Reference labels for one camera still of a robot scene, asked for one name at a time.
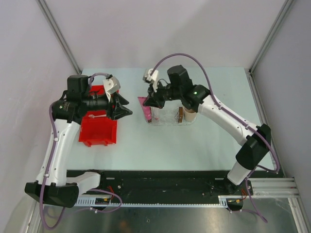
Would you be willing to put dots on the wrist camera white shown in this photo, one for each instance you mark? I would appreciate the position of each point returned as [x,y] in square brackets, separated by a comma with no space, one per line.
[111,85]
[151,76]

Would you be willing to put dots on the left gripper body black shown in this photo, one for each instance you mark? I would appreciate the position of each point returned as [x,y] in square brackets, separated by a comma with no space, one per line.
[100,103]

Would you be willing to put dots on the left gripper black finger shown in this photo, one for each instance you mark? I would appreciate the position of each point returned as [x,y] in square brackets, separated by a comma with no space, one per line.
[120,112]
[121,100]

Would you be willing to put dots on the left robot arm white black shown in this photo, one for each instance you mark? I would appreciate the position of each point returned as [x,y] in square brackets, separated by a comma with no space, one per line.
[52,186]

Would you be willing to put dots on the aluminium corner post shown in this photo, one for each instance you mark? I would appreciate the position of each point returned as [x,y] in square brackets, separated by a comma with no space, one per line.
[47,13]
[276,26]

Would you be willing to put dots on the right brown wooden tray handle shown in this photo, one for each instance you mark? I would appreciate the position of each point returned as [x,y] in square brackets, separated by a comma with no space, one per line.
[180,114]

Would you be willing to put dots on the white toothpaste tube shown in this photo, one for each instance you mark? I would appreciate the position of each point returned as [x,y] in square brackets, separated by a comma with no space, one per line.
[155,112]

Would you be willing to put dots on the pink toothpaste tube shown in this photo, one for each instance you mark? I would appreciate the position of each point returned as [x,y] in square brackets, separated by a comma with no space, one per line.
[146,109]

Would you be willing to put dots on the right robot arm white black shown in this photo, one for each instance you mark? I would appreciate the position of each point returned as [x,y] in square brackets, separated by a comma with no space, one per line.
[254,140]

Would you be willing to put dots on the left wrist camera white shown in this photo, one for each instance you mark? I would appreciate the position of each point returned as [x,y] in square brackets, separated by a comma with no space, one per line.
[111,85]

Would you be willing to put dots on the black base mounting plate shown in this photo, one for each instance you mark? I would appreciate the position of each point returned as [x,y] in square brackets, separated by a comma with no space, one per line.
[138,184]

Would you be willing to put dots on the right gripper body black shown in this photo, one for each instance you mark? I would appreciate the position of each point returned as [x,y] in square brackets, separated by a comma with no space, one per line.
[166,92]

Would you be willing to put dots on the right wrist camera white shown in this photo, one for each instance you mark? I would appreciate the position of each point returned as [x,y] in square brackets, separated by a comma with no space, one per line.
[151,76]

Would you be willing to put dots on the red plastic organizer bin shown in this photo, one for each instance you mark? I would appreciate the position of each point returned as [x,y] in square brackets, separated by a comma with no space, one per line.
[97,131]

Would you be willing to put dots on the aluminium frame rail front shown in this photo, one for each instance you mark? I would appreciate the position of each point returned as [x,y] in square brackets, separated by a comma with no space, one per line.
[274,188]

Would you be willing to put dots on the clear textured glass tray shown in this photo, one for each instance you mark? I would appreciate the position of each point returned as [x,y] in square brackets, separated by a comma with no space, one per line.
[169,117]

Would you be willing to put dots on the right aluminium corner post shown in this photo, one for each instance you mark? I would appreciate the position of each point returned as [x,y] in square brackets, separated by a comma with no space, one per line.
[276,26]

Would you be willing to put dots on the left aluminium corner post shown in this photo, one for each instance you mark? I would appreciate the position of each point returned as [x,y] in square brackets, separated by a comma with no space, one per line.
[47,13]

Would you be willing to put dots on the beige plastic cup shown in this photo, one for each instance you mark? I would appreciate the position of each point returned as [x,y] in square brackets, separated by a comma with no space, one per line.
[189,114]

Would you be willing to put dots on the white toothbrush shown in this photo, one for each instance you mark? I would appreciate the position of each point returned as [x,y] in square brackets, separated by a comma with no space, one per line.
[98,116]

